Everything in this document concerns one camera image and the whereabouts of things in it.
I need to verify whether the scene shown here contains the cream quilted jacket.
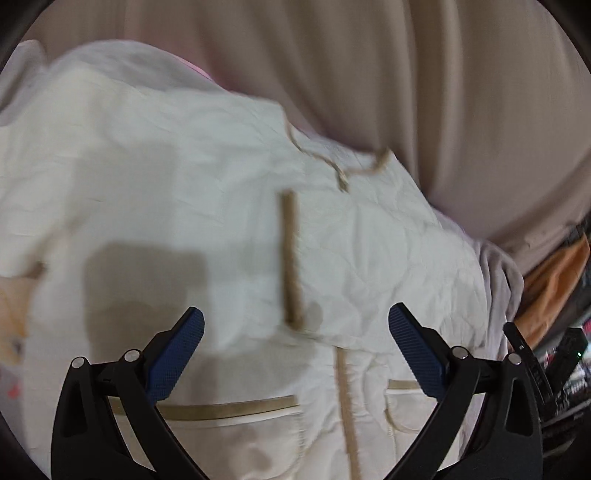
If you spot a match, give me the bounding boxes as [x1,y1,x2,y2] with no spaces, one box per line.
[0,64,492,480]

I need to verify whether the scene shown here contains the orange hanging cloth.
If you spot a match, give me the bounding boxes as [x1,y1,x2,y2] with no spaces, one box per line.
[514,235,590,349]

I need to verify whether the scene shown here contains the beige draped curtain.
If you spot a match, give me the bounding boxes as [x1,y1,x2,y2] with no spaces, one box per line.
[27,1,590,271]

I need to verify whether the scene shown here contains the grey floral blanket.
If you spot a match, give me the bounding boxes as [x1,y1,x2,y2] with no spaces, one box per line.
[0,38,525,480]

